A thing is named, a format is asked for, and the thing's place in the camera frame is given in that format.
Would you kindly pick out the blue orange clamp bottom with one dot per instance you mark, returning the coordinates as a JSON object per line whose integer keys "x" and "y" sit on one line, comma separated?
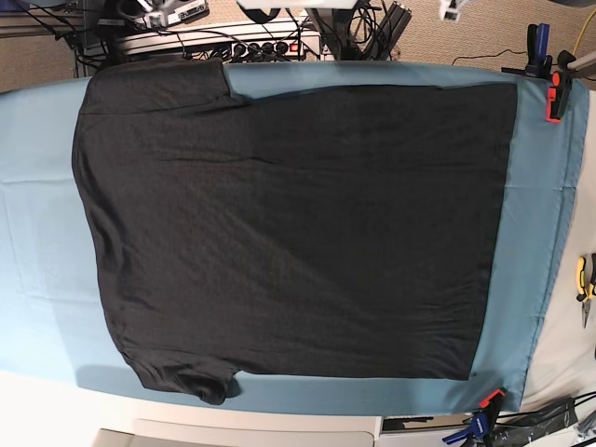
{"x": 482, "y": 422}

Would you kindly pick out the black T-shirt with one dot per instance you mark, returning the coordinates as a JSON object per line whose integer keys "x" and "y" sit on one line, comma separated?
{"x": 341, "y": 232}

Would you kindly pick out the yellow handled pliers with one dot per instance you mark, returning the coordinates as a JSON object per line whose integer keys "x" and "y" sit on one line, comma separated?
{"x": 585, "y": 288}

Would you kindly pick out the blue table cloth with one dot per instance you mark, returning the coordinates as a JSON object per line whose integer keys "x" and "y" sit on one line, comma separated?
{"x": 52, "y": 324}

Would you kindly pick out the blue black clamp top right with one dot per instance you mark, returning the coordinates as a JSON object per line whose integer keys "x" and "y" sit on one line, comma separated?
{"x": 539, "y": 62}

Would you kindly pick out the black power strip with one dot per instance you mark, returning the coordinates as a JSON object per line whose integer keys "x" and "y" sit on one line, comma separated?
{"x": 264, "y": 51}

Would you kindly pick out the orange black clamp top right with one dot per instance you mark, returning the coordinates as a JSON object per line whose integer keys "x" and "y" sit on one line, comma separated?
{"x": 558, "y": 95}

